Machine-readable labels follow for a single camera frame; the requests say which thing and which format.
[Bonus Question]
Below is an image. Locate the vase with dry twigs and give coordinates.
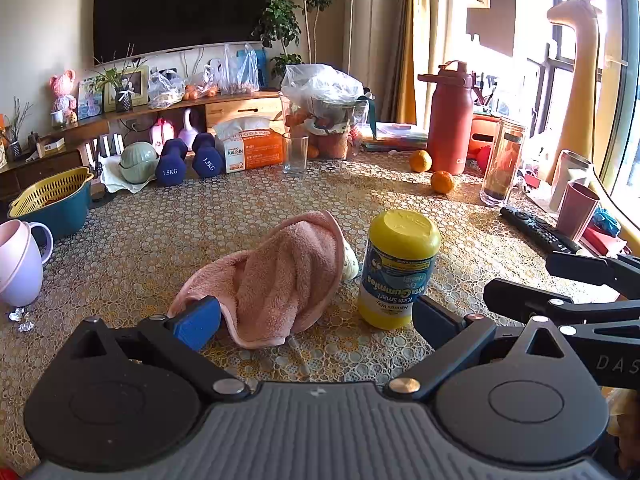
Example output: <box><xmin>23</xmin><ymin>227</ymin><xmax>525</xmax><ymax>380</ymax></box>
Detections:
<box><xmin>2</xmin><ymin>97</ymin><xmax>33</xmax><ymax>161</ymax></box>

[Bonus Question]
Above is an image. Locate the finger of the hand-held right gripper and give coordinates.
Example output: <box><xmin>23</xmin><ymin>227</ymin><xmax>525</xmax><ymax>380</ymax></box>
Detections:
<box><xmin>545</xmin><ymin>251</ymin><xmax>640</xmax><ymax>301</ymax></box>
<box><xmin>483</xmin><ymin>277</ymin><xmax>640</xmax><ymax>327</ymax></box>

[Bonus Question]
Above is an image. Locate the wooden photo frame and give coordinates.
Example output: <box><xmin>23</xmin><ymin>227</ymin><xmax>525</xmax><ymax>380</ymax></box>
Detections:
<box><xmin>103</xmin><ymin>65</ymin><xmax>150</xmax><ymax>112</ymax></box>

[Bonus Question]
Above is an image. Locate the blue picture frame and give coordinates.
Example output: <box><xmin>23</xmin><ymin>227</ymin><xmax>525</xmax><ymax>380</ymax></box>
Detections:
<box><xmin>77</xmin><ymin>76</ymin><xmax>106</xmax><ymax>120</ymax></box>

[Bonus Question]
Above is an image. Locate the clear drinking glass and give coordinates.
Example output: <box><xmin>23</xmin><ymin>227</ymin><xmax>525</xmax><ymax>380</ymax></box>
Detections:
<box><xmin>281</xmin><ymin>132</ymin><xmax>310</xmax><ymax>175</ymax></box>

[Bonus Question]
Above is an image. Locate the clear plastic dropper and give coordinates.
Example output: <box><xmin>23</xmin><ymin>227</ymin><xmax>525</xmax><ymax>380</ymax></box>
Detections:
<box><xmin>287</xmin><ymin>337</ymin><xmax>313</xmax><ymax>377</ymax></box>

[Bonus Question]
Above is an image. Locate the green potted tree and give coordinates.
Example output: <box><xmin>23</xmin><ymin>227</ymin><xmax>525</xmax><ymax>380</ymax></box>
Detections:
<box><xmin>252</xmin><ymin>0</ymin><xmax>343</xmax><ymax>86</ymax></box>

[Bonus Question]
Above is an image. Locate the pink bear toy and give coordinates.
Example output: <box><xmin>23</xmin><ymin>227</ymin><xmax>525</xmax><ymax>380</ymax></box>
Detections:
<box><xmin>48</xmin><ymin>69</ymin><xmax>78</xmax><ymax>116</ymax></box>

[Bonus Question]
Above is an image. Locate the stack of colourful folders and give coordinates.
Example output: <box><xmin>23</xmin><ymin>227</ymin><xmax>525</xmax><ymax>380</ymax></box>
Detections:
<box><xmin>361</xmin><ymin>121</ymin><xmax>430</xmax><ymax>153</ymax></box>

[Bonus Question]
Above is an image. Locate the plastic bag of snacks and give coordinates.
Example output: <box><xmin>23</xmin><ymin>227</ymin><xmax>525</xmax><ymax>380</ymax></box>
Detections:
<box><xmin>148</xmin><ymin>69</ymin><xmax>187</xmax><ymax>109</ymax></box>

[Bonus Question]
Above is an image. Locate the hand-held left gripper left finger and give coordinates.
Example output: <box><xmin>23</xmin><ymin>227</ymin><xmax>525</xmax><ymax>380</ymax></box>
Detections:
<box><xmin>70</xmin><ymin>296</ymin><xmax>251</xmax><ymax>402</ymax></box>

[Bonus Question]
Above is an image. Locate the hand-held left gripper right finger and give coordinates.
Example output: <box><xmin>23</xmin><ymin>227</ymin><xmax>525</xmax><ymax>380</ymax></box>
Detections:
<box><xmin>384</xmin><ymin>294</ymin><xmax>578</xmax><ymax>401</ymax></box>

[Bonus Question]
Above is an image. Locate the plastic bag of oranges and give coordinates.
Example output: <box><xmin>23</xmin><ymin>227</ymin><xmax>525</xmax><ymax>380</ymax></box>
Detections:
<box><xmin>182</xmin><ymin>72</ymin><xmax>221</xmax><ymax>101</ymax></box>

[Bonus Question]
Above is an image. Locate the clear glass tumbler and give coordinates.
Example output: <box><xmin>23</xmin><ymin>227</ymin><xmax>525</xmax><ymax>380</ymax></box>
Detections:
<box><xmin>480</xmin><ymin>116</ymin><xmax>527</xmax><ymax>208</ymax></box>

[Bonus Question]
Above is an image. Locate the window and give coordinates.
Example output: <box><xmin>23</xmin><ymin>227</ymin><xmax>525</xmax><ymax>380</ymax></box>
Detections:
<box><xmin>550</xmin><ymin>0</ymin><xmax>640</xmax><ymax>196</ymax></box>

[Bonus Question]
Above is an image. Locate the clear fruit container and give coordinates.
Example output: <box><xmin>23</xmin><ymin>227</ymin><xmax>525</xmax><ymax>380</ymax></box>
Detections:
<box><xmin>282</xmin><ymin>95</ymin><xmax>368</xmax><ymax>161</ymax></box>

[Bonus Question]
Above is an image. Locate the pink plastic cup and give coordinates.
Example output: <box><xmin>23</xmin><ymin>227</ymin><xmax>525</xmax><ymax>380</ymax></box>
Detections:
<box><xmin>556</xmin><ymin>181</ymin><xmax>601</xmax><ymax>242</ymax></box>

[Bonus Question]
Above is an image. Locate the orange plastic container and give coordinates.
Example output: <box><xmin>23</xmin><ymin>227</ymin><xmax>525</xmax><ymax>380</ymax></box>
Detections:
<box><xmin>467</xmin><ymin>115</ymin><xmax>501</xmax><ymax>158</ymax></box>

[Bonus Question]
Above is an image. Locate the pink kettlebell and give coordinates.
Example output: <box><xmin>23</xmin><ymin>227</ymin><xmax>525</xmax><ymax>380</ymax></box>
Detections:
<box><xmin>150</xmin><ymin>117</ymin><xmax>176</xmax><ymax>153</ymax></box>

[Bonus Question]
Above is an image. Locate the beige giraffe figure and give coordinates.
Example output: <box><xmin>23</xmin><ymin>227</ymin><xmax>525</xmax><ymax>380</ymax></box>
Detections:
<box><xmin>546</xmin><ymin>0</ymin><xmax>603</xmax><ymax>181</ymax></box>

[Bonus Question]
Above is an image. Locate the pink fleece towel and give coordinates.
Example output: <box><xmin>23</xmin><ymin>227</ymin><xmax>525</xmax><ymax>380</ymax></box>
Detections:
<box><xmin>167</xmin><ymin>210</ymin><xmax>346</xmax><ymax>350</ymax></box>

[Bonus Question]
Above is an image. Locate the yellow gummy vitamin bottle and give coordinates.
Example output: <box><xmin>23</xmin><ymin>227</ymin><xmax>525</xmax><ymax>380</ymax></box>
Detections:
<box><xmin>357</xmin><ymin>209</ymin><xmax>442</xmax><ymax>331</ymax></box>

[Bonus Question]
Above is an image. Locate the lilac kettlebell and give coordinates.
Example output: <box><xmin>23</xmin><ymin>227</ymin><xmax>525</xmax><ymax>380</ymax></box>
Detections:
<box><xmin>177</xmin><ymin>108</ymin><xmax>201</xmax><ymax>148</ymax></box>

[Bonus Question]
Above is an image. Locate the blue and white plastic bag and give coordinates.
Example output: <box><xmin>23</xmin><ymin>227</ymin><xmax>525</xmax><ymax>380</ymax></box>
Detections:
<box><xmin>218</xmin><ymin>44</ymin><xmax>261</xmax><ymax>95</ymax></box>

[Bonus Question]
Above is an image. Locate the white cloth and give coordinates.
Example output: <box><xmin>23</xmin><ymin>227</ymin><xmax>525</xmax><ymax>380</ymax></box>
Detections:
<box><xmin>99</xmin><ymin>154</ymin><xmax>161</xmax><ymax>194</ymax></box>

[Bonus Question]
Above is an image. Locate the black flat television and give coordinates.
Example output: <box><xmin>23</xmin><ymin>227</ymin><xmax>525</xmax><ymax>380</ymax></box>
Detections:
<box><xmin>93</xmin><ymin>0</ymin><xmax>274</xmax><ymax>63</ymax></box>

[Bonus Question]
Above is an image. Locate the yellow and teal colander basket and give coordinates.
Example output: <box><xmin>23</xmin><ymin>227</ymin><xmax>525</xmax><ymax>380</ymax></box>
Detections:
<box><xmin>7</xmin><ymin>180</ymin><xmax>93</xmax><ymax>241</ymax></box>

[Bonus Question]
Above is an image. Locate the blue crumpled bag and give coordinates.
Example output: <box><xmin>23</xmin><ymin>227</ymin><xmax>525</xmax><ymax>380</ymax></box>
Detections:
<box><xmin>591</xmin><ymin>207</ymin><xmax>622</xmax><ymax>237</ymax></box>

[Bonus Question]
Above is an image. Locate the pale green bowl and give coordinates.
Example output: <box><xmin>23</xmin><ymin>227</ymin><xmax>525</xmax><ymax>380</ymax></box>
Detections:
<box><xmin>118</xmin><ymin>141</ymin><xmax>160</xmax><ymax>184</ymax></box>

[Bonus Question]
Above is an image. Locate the clear plastic bag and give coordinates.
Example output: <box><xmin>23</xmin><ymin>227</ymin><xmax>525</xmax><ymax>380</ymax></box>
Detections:
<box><xmin>280</xmin><ymin>63</ymin><xmax>373</xmax><ymax>111</ymax></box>

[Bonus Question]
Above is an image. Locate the lilac mug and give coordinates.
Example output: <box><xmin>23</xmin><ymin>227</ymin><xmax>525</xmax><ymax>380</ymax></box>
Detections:
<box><xmin>0</xmin><ymin>220</ymin><xmax>54</xmax><ymax>307</ymax></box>

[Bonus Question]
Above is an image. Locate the red box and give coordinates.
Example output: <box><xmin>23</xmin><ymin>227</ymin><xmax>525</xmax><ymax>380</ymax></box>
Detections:
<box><xmin>580</xmin><ymin>227</ymin><xmax>628</xmax><ymax>257</ymax></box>

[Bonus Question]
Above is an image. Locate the small white dotted cup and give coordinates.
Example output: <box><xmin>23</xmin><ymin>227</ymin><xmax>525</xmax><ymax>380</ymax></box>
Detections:
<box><xmin>341</xmin><ymin>240</ymin><xmax>360</xmax><ymax>281</ymax></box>

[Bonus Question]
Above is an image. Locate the blue dumbbell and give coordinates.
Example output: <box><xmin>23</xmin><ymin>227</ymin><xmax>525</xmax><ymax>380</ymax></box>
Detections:
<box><xmin>155</xmin><ymin>138</ymin><xmax>189</xmax><ymax>187</ymax></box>
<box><xmin>191</xmin><ymin>133</ymin><xmax>224</xmax><ymax>179</ymax></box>

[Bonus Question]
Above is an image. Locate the black remote control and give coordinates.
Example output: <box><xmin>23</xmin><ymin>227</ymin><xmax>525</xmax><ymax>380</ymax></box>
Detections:
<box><xmin>500</xmin><ymin>205</ymin><xmax>583</xmax><ymax>256</ymax></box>

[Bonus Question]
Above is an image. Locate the grey cup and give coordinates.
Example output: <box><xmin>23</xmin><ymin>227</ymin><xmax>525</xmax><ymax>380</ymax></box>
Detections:
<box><xmin>548</xmin><ymin>149</ymin><xmax>594</xmax><ymax>212</ymax></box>

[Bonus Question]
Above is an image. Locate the yellow curtain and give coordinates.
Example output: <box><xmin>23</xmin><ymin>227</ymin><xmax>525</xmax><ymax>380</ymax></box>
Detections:
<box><xmin>395</xmin><ymin>0</ymin><xmax>432</xmax><ymax>126</ymax></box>

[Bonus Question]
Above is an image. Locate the red insulated water bottle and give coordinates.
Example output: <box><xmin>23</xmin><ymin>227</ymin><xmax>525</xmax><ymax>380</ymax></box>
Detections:
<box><xmin>417</xmin><ymin>60</ymin><xmax>477</xmax><ymax>176</ymax></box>

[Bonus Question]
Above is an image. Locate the gold patterned tablecloth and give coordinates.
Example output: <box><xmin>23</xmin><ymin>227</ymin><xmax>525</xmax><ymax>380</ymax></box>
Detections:
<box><xmin>0</xmin><ymin>150</ymin><xmax>640</xmax><ymax>476</ymax></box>

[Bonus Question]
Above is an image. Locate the orange tissue box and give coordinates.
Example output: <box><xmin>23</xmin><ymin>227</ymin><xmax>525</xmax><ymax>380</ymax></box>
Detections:
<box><xmin>214</xmin><ymin>116</ymin><xmax>286</xmax><ymax>174</ymax></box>

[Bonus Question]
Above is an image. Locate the yellow strainer basket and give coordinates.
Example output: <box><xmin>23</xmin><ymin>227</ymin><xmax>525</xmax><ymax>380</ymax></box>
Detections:
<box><xmin>7</xmin><ymin>166</ymin><xmax>94</xmax><ymax>219</ymax></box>

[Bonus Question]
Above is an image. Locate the wooden television cabinet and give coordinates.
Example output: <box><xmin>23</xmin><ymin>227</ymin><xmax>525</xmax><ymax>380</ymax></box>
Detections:
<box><xmin>0</xmin><ymin>91</ymin><xmax>286</xmax><ymax>201</ymax></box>

